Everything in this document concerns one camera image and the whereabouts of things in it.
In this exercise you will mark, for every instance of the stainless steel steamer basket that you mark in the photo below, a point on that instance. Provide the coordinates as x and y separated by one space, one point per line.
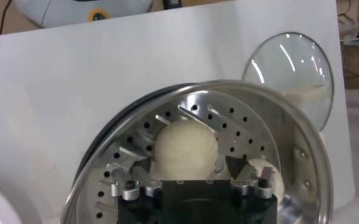
252 121

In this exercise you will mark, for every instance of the white steamed baozi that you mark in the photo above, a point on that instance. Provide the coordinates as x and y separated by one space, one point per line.
273 182
185 149

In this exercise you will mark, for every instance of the cream electric cooking pot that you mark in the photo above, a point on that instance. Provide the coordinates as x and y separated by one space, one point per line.
106 131

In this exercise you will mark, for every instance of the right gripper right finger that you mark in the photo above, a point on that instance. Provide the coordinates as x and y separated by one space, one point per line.
237 167

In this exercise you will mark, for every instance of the round glass pot lid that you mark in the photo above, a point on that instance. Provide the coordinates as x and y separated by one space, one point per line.
289 79

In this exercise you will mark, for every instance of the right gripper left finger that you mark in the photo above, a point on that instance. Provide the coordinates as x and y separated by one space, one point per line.
130 194

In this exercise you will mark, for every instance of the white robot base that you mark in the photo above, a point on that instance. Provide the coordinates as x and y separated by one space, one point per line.
75 12

